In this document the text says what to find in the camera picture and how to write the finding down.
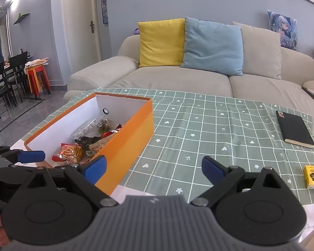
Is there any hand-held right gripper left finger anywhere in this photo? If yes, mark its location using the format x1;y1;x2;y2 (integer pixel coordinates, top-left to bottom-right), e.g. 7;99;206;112
26;155;119;206

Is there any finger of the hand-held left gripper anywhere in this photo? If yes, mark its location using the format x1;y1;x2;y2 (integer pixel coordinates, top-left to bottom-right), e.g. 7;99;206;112
0;146;46;164
54;163;81;169

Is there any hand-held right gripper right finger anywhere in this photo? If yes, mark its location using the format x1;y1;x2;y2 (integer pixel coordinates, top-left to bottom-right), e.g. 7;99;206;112
190;156;293;206

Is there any red shrimp stick packet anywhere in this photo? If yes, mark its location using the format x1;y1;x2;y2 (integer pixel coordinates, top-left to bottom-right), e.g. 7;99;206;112
52;143;85;163

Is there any dark green snack packet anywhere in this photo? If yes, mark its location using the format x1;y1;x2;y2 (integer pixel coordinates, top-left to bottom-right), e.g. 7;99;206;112
75;135;103;147

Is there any red label dried meat packet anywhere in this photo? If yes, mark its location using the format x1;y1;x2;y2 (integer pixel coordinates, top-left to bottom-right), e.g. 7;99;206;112
101;130;120;139

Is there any clear white candy packet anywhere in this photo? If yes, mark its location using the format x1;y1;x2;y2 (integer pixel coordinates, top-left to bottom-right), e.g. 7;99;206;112
71;119;101;139

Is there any orange cardboard box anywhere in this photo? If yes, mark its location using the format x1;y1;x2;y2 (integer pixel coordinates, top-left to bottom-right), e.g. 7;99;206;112
24;92;155;196

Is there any green checkered tablecloth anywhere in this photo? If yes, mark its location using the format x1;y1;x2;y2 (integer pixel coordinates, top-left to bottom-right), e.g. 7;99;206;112
21;87;314;204

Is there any white printed tablecloth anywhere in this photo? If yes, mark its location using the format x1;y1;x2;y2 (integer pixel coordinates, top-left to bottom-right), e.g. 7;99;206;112
9;138;314;243

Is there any red stool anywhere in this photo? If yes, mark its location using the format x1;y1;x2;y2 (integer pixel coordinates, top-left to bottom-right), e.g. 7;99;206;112
29;69;52;98

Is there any yellow stool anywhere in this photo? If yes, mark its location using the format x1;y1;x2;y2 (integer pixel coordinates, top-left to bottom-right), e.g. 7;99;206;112
26;65;46;87

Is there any black notebook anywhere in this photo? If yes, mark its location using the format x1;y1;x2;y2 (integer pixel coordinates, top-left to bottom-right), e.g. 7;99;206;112
275;110;314;149

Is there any pale cloth on stool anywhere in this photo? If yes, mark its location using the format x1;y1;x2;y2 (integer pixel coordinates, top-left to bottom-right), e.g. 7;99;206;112
24;58;50;69

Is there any beige sofa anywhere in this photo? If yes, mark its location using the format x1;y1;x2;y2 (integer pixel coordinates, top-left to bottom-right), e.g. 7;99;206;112
63;22;314;115

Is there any small yellow box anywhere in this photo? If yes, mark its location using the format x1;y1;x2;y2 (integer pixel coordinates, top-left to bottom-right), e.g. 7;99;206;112
303;165;314;189

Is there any light blue pillow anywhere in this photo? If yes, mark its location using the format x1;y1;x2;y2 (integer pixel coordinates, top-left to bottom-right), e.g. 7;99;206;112
180;17;244;77

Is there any beige pillow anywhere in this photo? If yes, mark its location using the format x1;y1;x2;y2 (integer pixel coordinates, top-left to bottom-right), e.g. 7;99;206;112
232;21;282;80

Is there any white door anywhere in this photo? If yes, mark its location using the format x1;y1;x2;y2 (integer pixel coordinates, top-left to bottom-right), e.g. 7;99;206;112
51;0;103;75

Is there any yellow pillow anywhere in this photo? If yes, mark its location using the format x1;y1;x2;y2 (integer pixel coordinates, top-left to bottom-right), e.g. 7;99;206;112
138;18;186;68

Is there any printed figure pillow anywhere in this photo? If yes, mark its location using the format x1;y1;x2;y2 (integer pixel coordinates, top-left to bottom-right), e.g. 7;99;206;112
267;10;299;51

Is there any dark wall shelf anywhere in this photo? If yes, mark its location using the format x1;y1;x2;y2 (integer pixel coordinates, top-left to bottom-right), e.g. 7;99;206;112
13;13;31;26

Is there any wall poster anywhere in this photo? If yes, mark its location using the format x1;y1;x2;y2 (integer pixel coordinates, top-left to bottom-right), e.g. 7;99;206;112
101;0;109;24

